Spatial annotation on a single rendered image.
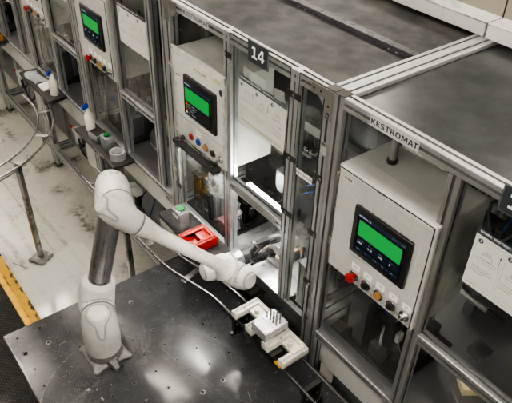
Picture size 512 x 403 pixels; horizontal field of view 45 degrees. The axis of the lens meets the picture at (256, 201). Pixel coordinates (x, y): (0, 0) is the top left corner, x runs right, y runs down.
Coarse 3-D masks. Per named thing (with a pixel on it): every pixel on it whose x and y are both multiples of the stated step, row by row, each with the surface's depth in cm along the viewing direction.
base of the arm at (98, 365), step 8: (80, 352) 280; (120, 352) 276; (128, 352) 279; (88, 360) 275; (96, 360) 271; (104, 360) 271; (112, 360) 273; (120, 360) 276; (96, 368) 272; (104, 368) 272; (112, 368) 273; (120, 368) 271
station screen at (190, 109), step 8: (184, 88) 274; (192, 88) 268; (184, 96) 277; (200, 96) 265; (184, 104) 280; (192, 104) 273; (208, 104) 262; (192, 112) 276; (200, 112) 270; (208, 112) 264; (200, 120) 273; (208, 120) 267; (208, 128) 269
